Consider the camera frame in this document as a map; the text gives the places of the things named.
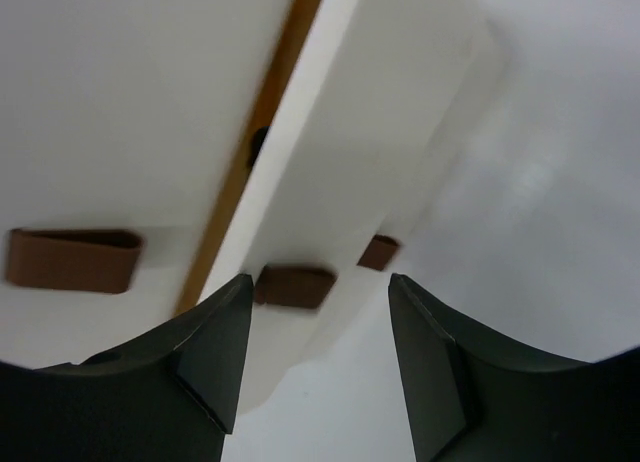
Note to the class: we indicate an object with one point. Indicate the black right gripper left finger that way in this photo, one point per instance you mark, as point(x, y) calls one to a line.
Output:
point(170, 394)

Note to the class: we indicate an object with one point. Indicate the white drawer cabinet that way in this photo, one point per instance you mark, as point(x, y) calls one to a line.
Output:
point(124, 113)

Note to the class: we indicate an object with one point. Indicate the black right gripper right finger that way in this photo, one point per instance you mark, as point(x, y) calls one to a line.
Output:
point(474, 394)

